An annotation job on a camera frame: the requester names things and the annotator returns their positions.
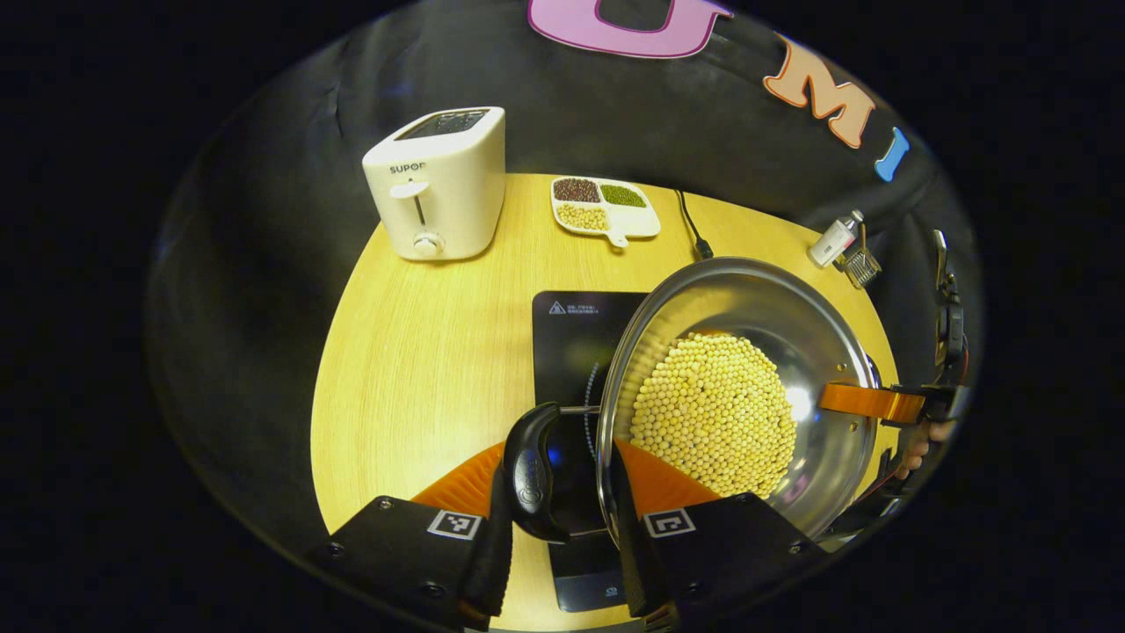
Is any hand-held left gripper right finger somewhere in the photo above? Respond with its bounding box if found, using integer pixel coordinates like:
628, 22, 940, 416
611, 440, 827, 632

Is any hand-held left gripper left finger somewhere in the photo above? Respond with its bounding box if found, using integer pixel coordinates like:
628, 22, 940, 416
308, 440, 515, 632

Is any steel pot with black handles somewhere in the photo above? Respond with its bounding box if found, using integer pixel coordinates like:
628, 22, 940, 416
501, 257, 884, 544

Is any black induction cooktop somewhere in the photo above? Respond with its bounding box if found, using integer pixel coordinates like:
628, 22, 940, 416
531, 290, 656, 614

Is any small glass jar with stick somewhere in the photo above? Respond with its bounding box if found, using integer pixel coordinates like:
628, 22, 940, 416
842, 224, 882, 289

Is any pile of soybeans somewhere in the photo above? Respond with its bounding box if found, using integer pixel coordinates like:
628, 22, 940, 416
629, 331, 799, 499

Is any white bottle with pink label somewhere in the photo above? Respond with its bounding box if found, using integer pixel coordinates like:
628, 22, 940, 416
808, 209, 865, 269

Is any white divided bean dish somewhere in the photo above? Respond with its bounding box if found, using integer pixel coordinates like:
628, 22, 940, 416
550, 176, 662, 249

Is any white toaster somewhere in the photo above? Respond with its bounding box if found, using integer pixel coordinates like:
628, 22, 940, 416
362, 106, 507, 262

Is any black power cable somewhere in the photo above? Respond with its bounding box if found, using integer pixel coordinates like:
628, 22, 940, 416
674, 189, 715, 261

